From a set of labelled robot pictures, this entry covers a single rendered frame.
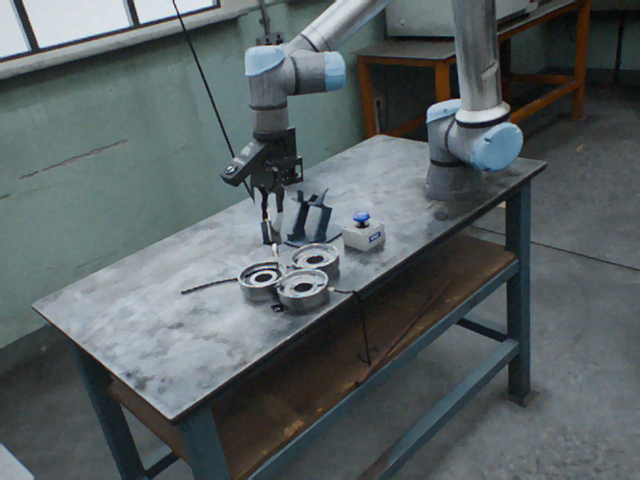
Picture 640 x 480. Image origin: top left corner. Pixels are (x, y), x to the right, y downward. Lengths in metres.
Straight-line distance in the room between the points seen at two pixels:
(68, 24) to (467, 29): 1.84
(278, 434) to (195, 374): 0.28
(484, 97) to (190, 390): 0.85
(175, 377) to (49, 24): 1.91
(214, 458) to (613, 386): 1.45
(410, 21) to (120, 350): 2.69
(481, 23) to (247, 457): 0.99
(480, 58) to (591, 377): 1.27
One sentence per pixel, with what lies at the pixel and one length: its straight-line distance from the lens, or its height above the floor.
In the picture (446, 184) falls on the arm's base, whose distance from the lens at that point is 1.61.
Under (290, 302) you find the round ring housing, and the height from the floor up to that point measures 0.83.
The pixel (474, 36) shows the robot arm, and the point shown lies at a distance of 1.39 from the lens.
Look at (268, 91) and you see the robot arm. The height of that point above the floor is 1.21.
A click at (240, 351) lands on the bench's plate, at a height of 0.80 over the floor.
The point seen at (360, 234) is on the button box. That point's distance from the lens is 1.40.
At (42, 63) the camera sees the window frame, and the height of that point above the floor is 1.13.
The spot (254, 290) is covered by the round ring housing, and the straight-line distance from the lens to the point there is 1.29.
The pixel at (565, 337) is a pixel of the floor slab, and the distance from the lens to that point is 2.48.
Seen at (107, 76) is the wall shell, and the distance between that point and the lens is 2.82.
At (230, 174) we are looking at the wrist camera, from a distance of 1.22.
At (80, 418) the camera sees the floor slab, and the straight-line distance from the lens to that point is 2.53.
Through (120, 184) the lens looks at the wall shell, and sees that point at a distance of 2.89.
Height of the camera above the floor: 1.49
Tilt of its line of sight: 27 degrees down
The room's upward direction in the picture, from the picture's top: 10 degrees counter-clockwise
